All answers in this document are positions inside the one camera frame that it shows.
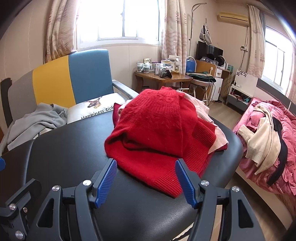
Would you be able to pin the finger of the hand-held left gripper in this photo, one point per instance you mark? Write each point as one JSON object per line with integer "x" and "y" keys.
{"x": 1, "y": 164}
{"x": 13, "y": 208}

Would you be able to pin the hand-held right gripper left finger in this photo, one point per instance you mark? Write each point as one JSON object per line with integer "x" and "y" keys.
{"x": 106, "y": 183}

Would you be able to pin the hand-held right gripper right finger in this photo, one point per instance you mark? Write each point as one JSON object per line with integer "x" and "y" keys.
{"x": 186, "y": 183}

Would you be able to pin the red knitted sweater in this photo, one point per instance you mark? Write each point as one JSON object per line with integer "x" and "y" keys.
{"x": 157, "y": 127}

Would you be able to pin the grey garment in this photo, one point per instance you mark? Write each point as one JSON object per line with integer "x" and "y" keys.
{"x": 32, "y": 122}

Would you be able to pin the pink quilted blanket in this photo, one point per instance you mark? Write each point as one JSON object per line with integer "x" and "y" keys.
{"x": 249, "y": 166}

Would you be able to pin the dark red garment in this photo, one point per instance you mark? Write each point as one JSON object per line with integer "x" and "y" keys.
{"x": 116, "y": 115}

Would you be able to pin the pale pink garment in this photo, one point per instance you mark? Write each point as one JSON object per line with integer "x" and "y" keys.
{"x": 203, "y": 111}

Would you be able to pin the white printed pillow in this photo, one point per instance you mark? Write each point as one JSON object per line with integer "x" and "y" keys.
{"x": 92, "y": 109}

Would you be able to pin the low grey rack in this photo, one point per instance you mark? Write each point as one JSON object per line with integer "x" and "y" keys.
{"x": 235, "y": 99}

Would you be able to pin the black garment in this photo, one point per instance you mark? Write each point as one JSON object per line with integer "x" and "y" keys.
{"x": 283, "y": 148}

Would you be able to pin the dark green folded cloth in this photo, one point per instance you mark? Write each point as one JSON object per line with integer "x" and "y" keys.
{"x": 201, "y": 77}

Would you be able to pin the grey yellow blue sofa chair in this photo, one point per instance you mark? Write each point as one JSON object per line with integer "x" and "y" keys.
{"x": 90, "y": 74}

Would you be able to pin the black controller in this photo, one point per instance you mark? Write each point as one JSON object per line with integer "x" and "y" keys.
{"x": 166, "y": 74}

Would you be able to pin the wooden chair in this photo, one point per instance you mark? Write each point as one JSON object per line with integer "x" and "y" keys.
{"x": 207, "y": 67}

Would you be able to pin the white floral board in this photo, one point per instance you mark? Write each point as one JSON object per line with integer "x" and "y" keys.
{"x": 246, "y": 81}

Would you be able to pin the white carton box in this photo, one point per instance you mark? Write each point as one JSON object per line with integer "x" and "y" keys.
{"x": 174, "y": 64}

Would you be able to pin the cluster of small jars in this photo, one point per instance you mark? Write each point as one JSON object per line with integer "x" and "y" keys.
{"x": 144, "y": 67}

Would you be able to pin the small desk fan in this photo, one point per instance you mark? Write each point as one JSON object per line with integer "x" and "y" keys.
{"x": 220, "y": 61}

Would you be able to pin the dark grey bed headboard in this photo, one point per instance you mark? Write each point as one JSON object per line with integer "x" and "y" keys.
{"x": 275, "y": 89}

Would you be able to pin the black television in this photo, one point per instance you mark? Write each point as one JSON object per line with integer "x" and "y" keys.
{"x": 208, "y": 51}

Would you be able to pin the beige patterned curtain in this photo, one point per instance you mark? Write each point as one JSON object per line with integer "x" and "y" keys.
{"x": 173, "y": 30}
{"x": 292, "y": 76}
{"x": 256, "y": 41}
{"x": 60, "y": 30}

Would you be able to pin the hanging grey bag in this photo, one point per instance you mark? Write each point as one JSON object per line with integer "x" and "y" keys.
{"x": 205, "y": 34}

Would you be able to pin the metal stand pole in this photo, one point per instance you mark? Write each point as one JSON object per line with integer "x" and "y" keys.
{"x": 191, "y": 30}

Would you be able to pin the small bright window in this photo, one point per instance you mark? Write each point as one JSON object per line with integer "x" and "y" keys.
{"x": 277, "y": 60}

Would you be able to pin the large bright window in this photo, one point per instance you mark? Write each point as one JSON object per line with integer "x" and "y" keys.
{"x": 120, "y": 20}

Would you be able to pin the wooden bed frame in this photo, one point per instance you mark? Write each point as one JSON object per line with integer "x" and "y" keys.
{"x": 266, "y": 204}

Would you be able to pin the wall air conditioner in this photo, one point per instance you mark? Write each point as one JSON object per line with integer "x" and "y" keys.
{"x": 232, "y": 18}

